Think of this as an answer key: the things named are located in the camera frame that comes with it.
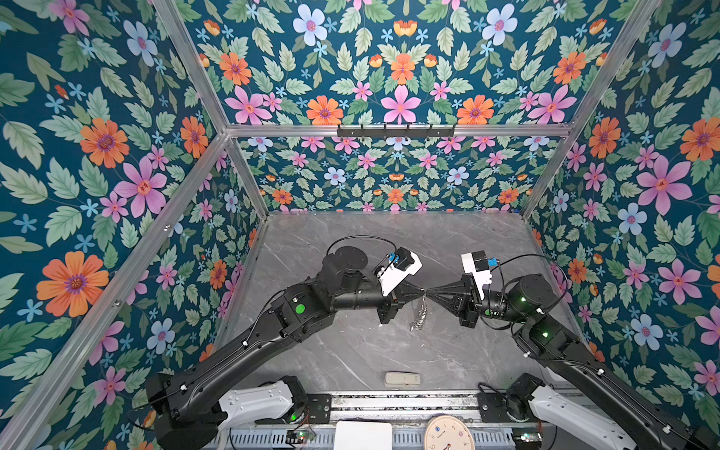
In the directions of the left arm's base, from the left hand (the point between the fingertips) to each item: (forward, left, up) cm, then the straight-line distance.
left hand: (427, 292), depth 54 cm
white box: (-20, +15, -33) cm, 42 cm away
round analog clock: (-21, -6, -35) cm, 41 cm away
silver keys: (-1, 0, -9) cm, 9 cm away
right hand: (+1, -1, -3) cm, 4 cm away
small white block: (-8, +5, -34) cm, 35 cm away
